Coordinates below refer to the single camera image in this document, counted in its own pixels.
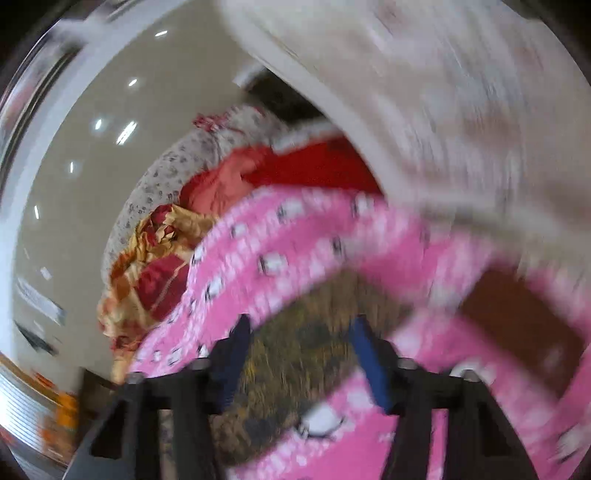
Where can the yellow red patterned cloth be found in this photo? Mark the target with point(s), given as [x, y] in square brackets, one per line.
[147, 277]

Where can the white wall poster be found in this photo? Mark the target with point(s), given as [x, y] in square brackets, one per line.
[39, 300]

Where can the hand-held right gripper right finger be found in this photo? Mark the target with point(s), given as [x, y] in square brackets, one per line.
[374, 364]

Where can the orange items on cabinet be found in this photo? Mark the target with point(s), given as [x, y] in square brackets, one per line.
[62, 410]

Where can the white grey floral blanket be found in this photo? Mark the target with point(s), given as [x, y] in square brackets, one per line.
[184, 157]

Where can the pink penguin print blanket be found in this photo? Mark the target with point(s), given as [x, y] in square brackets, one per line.
[286, 240]

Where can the cream white cloth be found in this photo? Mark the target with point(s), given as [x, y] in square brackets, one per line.
[438, 92]

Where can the black wall fixture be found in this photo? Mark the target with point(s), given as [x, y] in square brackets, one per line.
[39, 339]

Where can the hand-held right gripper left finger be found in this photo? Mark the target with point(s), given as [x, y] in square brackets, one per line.
[233, 364]

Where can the brown olive fuzzy garment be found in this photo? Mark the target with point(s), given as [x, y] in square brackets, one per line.
[300, 341]

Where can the plain brown cloth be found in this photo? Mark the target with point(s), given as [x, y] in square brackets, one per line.
[521, 323]

